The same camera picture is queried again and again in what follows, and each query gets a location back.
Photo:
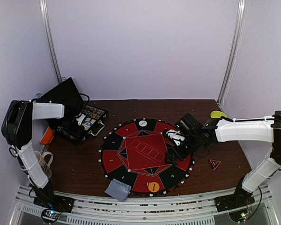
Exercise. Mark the white dealer button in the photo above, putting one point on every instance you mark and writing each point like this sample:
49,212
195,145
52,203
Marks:
143,123

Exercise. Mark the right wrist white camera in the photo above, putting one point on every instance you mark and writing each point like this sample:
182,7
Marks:
174,135

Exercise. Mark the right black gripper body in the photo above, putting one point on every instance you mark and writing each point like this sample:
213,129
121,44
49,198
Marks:
176,153

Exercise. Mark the aluminium front rail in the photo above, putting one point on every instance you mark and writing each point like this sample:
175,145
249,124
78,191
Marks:
196,209

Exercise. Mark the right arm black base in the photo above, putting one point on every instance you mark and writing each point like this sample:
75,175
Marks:
233,201

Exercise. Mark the round red black poker mat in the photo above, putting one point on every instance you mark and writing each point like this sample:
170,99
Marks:
135,155

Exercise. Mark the orange big blind button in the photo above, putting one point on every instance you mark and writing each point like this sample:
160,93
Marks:
153,187

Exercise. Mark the wrist white camera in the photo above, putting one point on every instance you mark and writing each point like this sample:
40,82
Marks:
80,119
174,135

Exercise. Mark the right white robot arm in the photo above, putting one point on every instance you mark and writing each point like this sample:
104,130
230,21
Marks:
190,134

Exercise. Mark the left aluminium frame post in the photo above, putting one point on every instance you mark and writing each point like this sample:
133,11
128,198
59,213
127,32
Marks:
46,21

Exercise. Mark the white floral ceramic mug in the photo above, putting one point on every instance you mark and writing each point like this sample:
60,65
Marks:
45,160

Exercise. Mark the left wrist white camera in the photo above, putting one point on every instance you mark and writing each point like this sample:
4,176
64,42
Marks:
80,119

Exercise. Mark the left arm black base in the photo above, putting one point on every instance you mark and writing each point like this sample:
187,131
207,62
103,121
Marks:
55,202

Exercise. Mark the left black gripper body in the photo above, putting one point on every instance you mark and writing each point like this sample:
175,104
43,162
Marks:
70,127

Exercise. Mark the yellow green plastic bowl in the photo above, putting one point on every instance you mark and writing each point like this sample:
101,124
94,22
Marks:
217,114

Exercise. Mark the grey playing card deck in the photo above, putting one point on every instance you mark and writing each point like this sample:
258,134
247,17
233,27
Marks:
118,190

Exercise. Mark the red black triangular token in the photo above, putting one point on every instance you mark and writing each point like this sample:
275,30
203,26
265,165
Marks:
214,163

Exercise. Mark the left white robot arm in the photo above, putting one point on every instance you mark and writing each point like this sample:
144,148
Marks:
17,130

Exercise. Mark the orange plastic cup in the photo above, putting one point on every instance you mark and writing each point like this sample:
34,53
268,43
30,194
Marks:
47,137

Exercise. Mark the black poker chip case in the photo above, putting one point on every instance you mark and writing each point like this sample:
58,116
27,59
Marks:
67,94

